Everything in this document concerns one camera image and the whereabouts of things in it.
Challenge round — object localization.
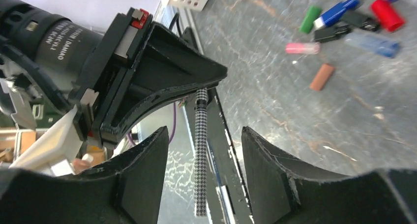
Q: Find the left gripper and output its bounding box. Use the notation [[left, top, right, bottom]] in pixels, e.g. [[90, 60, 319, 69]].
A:
[[68, 8, 228, 146]]

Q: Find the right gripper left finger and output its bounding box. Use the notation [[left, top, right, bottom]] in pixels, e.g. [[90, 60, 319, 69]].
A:
[[0, 126, 169, 224]]

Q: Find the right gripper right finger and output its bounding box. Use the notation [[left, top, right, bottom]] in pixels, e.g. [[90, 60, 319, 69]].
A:
[[241, 127, 417, 224]]

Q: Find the checkered pen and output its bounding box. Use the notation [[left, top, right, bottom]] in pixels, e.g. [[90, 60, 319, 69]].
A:
[[194, 88, 208, 217]]

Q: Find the brown marker cap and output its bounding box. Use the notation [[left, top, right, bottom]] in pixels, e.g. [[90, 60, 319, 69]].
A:
[[309, 63, 335, 91]]

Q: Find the pink clear marker cap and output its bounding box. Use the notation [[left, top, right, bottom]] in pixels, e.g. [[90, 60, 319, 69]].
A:
[[285, 42, 321, 55]]

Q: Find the green marker cap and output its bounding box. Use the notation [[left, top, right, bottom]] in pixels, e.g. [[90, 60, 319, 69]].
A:
[[299, 5, 322, 34]]

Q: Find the blue marker cap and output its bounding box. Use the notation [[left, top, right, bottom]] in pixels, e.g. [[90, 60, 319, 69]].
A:
[[313, 0, 360, 29]]

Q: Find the black marker cap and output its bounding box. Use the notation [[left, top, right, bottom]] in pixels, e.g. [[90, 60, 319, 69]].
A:
[[340, 10, 381, 32], [313, 25, 352, 43]]

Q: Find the clear blue pen cap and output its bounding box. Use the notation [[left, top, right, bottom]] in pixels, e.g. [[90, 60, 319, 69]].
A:
[[345, 30, 401, 58]]

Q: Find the red marker cap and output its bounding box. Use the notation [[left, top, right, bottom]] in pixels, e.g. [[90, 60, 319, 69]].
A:
[[370, 0, 405, 32]]

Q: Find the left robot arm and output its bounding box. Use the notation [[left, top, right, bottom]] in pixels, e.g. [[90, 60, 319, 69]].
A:
[[0, 0, 227, 148]]

